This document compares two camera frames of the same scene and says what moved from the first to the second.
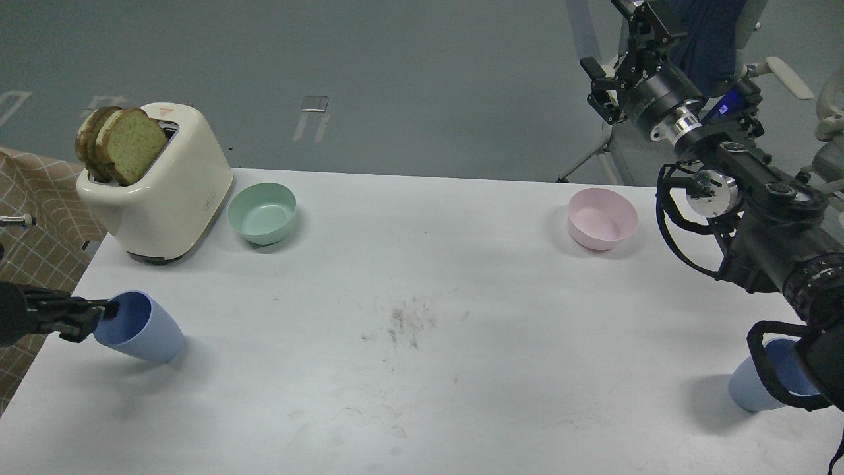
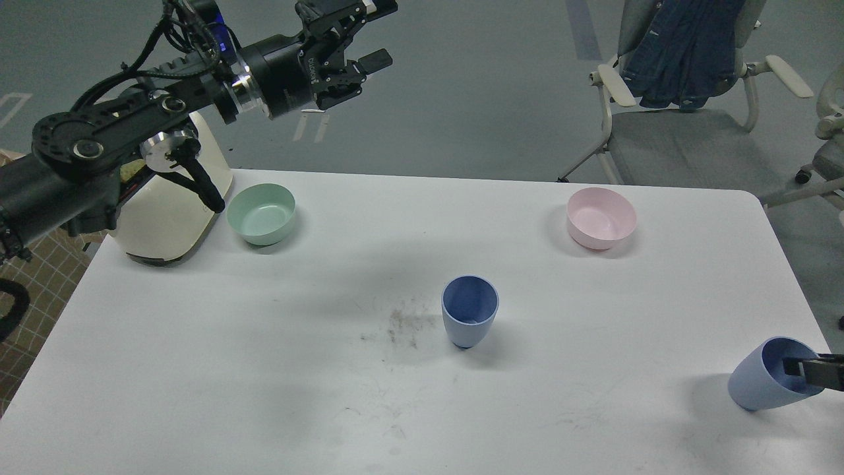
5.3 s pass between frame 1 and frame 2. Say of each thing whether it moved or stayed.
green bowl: stayed
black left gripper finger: moved
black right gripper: moved
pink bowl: stayed
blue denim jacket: stayed
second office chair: stayed
